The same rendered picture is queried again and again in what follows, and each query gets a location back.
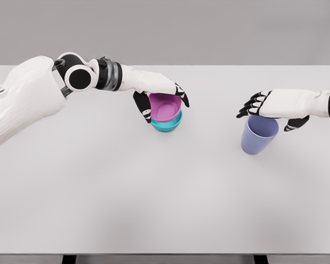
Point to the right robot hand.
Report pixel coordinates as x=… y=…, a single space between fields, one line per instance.
x=286 y=103

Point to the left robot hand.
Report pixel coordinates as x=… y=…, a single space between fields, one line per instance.
x=159 y=82

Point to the pink bowl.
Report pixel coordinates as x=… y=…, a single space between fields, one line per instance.
x=165 y=107

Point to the lavender cup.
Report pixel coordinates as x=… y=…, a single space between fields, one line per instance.
x=257 y=136

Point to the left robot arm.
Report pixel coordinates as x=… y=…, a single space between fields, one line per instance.
x=30 y=90

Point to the teal bowl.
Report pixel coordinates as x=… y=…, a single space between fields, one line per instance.
x=166 y=125

